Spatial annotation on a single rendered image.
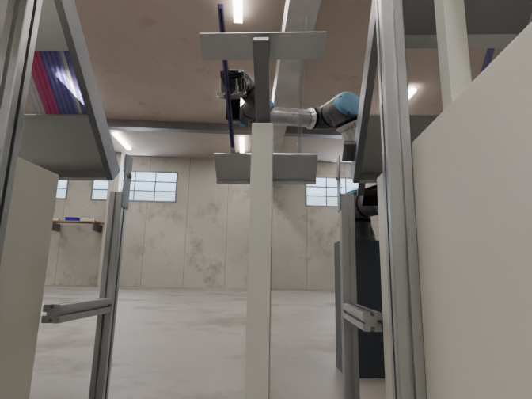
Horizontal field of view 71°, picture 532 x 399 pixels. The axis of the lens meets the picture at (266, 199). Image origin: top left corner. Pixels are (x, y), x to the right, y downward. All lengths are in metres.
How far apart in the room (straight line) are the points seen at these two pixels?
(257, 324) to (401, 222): 0.49
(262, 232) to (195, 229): 10.32
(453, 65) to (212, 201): 10.91
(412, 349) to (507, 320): 0.24
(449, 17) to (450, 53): 0.06
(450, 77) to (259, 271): 0.63
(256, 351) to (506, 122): 0.76
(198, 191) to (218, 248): 1.86
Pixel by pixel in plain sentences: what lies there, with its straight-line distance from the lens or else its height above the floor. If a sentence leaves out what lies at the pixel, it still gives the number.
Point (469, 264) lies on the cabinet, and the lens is 0.50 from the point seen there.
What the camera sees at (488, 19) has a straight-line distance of 1.11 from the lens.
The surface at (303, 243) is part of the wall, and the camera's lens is 11.28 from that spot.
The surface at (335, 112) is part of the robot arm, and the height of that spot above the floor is 1.06.
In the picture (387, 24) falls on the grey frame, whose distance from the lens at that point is 0.78.
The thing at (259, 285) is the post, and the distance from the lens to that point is 0.98.
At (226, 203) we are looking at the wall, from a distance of 11.33.
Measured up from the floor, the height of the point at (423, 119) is 0.84.
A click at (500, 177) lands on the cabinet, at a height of 0.49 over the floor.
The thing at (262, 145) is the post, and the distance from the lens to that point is 1.04.
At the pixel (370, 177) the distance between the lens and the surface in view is 1.19.
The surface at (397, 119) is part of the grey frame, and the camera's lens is 0.70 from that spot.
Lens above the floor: 0.39
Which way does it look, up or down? 11 degrees up
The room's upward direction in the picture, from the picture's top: 1 degrees clockwise
